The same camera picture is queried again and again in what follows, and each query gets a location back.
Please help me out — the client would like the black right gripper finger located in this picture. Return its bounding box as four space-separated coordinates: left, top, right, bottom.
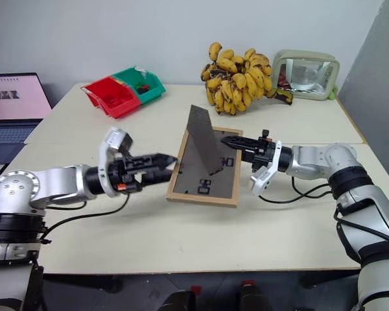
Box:
224 143 259 153
219 135 260 146

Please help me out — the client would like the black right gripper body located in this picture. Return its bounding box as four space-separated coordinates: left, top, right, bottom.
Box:
241 129 277 173

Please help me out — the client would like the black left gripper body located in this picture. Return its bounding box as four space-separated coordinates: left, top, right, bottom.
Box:
108 154 147 196

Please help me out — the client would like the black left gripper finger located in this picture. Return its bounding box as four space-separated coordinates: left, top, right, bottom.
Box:
141 152 179 170
141 163 176 188

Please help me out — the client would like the wooden picture frame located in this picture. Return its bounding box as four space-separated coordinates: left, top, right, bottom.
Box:
166 104 244 209

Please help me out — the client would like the bunch of yellow bananas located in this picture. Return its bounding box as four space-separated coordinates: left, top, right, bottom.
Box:
200 41 294 116

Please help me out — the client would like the green plastic parts bin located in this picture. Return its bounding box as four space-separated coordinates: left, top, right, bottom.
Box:
112 65 167 107

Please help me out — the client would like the red plastic parts bin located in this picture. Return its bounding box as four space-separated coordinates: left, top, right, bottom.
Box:
83 75 142 119

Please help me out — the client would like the beige clear zip pouch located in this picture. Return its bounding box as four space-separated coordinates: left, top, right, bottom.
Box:
272 49 341 101

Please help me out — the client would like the dark rounded shape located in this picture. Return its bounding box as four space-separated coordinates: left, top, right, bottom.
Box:
239 280 274 311
161 289 196 311

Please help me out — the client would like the open laptop computer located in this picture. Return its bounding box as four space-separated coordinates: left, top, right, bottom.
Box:
0 72 53 165

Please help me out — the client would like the grey partition panel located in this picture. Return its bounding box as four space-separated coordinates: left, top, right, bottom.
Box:
336 0 389 184

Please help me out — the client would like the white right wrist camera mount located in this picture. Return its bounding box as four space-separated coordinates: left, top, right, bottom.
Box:
249 139 283 197

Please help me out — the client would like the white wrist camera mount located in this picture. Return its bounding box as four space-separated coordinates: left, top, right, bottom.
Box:
249 139 283 197
97 126 134 198

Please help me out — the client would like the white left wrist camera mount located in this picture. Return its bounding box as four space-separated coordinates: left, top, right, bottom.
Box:
97 126 134 198

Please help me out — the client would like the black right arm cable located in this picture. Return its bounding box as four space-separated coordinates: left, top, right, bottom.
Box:
258 177 334 205

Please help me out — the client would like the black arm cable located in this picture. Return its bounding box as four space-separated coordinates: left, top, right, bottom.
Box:
258 177 334 205
38 193 131 244

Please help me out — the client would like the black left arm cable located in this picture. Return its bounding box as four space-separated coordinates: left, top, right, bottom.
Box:
38 193 131 244

